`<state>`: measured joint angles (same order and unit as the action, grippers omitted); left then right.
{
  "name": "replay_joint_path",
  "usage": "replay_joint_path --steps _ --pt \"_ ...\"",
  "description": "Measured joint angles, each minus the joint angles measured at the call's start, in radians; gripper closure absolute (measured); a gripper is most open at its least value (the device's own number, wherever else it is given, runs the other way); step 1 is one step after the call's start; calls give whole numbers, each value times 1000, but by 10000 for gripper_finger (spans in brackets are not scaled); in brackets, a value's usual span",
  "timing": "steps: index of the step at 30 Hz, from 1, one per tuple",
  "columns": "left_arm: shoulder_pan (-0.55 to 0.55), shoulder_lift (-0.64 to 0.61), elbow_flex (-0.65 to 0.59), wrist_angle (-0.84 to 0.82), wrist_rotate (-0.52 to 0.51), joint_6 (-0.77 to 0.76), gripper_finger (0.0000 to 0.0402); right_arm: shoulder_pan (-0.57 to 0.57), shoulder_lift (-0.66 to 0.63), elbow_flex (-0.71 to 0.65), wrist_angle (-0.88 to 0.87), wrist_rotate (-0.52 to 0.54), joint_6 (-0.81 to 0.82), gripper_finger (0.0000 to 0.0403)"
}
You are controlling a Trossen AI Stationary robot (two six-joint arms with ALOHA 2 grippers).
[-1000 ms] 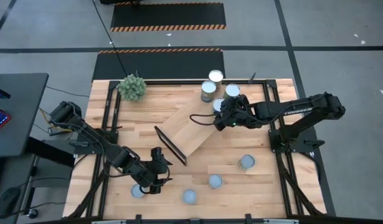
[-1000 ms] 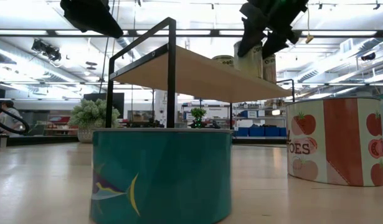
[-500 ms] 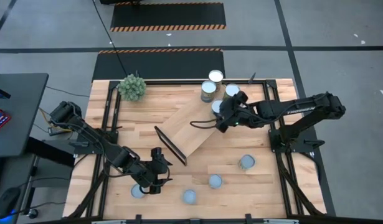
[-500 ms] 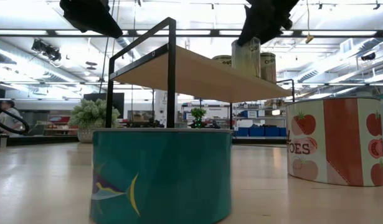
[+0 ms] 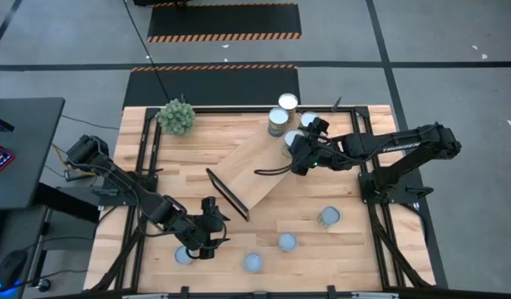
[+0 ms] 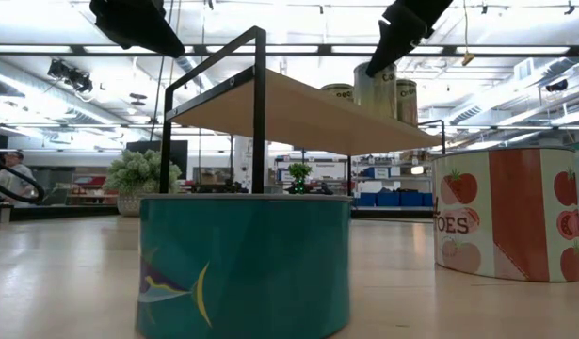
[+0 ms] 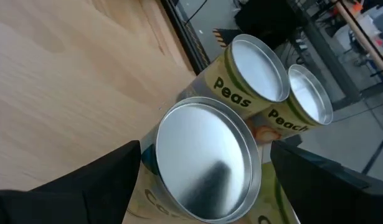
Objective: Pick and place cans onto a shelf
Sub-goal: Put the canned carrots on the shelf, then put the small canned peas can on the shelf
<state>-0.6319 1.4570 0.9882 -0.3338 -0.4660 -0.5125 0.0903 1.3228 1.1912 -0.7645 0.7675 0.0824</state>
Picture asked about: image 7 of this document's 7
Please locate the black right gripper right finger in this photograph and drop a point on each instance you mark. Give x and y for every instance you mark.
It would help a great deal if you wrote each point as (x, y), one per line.
(334, 199)

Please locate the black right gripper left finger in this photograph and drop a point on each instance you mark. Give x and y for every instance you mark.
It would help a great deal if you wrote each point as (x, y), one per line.
(69, 199)

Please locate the green labelled tin can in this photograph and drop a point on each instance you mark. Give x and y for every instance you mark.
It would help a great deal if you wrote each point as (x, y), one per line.
(270, 194)

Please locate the Peach labelled tin can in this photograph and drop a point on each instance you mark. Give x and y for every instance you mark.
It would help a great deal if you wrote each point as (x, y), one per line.
(309, 93)

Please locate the Corn labelled tin can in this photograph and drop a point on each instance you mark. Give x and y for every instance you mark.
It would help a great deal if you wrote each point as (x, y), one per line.
(203, 161)

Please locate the Peas labelled tin can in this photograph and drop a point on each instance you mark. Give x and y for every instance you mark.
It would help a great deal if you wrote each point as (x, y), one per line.
(256, 68)

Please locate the light wooden table edge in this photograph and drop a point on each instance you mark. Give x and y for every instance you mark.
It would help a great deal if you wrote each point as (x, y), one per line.
(362, 40)

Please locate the black hazard-striped floor mat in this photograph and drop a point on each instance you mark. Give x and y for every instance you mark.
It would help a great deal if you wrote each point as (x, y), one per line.
(266, 21)

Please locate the black metal stand post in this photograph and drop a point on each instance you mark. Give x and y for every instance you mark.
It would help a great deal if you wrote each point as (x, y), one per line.
(328, 56)

